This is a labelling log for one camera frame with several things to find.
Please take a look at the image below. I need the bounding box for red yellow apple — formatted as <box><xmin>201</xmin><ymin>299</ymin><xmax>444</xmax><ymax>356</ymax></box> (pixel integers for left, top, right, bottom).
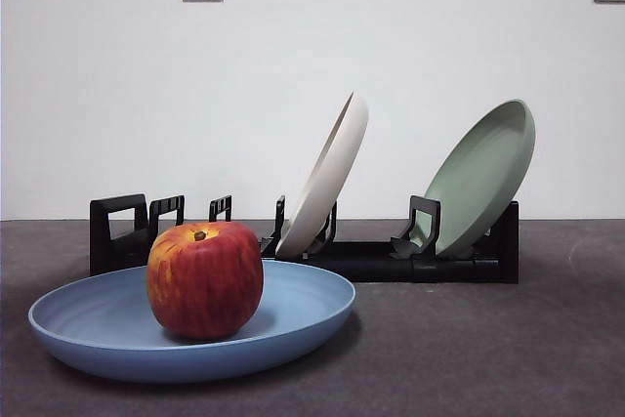
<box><xmin>146</xmin><ymin>221</ymin><xmax>265</xmax><ymax>340</ymax></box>

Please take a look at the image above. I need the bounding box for blue plate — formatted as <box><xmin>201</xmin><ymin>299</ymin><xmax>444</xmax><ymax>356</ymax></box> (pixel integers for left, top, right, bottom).
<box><xmin>27</xmin><ymin>259</ymin><xmax>356</xmax><ymax>384</ymax></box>

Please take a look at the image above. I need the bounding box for beige plate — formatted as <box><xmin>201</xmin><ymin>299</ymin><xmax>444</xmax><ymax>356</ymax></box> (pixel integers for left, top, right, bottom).
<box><xmin>275</xmin><ymin>91</ymin><xmax>369</xmax><ymax>259</ymax></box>

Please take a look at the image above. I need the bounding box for black plate rack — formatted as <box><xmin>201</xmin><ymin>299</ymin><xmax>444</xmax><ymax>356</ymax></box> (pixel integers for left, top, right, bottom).
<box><xmin>89</xmin><ymin>193</ymin><xmax>521</xmax><ymax>285</ymax></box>

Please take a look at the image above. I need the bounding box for green plate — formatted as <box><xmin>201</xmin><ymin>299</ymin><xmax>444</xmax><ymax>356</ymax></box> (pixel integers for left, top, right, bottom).
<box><xmin>423</xmin><ymin>99</ymin><xmax>537</xmax><ymax>259</ymax></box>

